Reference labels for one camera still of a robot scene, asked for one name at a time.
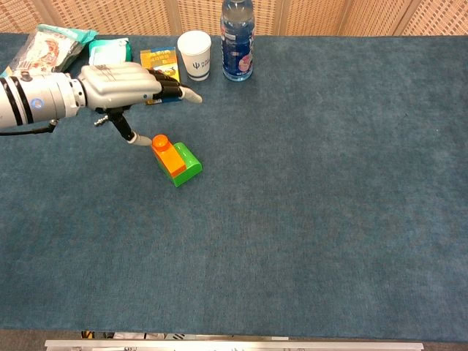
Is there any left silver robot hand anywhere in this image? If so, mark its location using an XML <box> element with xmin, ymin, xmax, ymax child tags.
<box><xmin>77</xmin><ymin>61</ymin><xmax>203</xmax><ymax>148</ymax></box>

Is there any orange toy block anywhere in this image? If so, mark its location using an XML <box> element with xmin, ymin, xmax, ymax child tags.
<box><xmin>151</xmin><ymin>134</ymin><xmax>187</xmax><ymax>179</ymax></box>

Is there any green toy block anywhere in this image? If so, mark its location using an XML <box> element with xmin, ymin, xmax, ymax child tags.
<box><xmin>172</xmin><ymin>142</ymin><xmax>203</xmax><ymax>188</ymax></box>

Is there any teal wet wipes pack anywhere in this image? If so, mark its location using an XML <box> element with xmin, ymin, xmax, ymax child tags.
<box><xmin>88</xmin><ymin>37</ymin><xmax>132</xmax><ymax>67</ymax></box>

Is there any yellow blue carton box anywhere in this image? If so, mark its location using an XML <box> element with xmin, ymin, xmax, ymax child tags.
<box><xmin>140</xmin><ymin>47</ymin><xmax>184</xmax><ymax>106</ymax></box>

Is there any woven wicker folding screen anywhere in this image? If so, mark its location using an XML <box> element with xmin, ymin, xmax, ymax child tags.
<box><xmin>0</xmin><ymin>0</ymin><xmax>468</xmax><ymax>37</ymax></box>

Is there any white teal snack bag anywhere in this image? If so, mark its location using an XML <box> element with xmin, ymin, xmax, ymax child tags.
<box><xmin>0</xmin><ymin>23</ymin><xmax>99</xmax><ymax>78</ymax></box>

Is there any white paper cup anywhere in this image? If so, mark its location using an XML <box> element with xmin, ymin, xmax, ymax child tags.
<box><xmin>177</xmin><ymin>30</ymin><xmax>213</xmax><ymax>82</ymax></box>

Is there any blue drink bottle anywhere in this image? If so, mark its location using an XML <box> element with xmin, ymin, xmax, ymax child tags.
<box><xmin>219</xmin><ymin>0</ymin><xmax>255</xmax><ymax>82</ymax></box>

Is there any blue felt table cloth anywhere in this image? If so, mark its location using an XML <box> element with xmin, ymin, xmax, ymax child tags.
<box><xmin>0</xmin><ymin>32</ymin><xmax>468</xmax><ymax>343</ymax></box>

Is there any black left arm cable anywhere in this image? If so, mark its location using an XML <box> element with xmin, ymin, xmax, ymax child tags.
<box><xmin>0</xmin><ymin>118</ymin><xmax>59</xmax><ymax>137</ymax></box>

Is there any aluminium profile rail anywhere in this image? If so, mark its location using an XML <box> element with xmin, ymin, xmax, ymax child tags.
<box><xmin>44</xmin><ymin>339</ymin><xmax>425</xmax><ymax>351</ymax></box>

